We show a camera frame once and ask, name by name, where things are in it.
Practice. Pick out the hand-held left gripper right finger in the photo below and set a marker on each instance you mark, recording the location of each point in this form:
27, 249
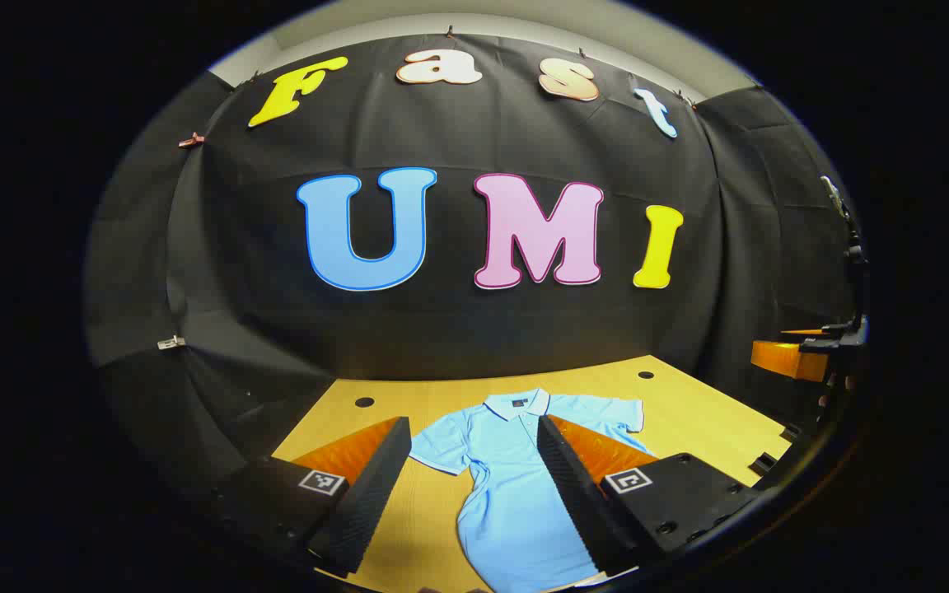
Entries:
577, 502

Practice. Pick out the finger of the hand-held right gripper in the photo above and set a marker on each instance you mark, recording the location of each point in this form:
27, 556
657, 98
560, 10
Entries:
787, 360

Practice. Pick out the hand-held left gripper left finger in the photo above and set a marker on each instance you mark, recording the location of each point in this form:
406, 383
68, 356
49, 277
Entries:
371, 502

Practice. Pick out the light blue polo T-shirt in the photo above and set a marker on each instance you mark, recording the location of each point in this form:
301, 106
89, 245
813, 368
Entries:
507, 494

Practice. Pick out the black backdrop cloth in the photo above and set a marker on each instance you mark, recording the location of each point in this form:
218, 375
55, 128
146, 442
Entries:
458, 329

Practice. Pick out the metal backdrop clip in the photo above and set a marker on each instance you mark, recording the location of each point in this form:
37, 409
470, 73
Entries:
170, 342

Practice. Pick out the reddish backdrop clip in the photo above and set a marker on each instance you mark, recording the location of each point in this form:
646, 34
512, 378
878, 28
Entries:
191, 140

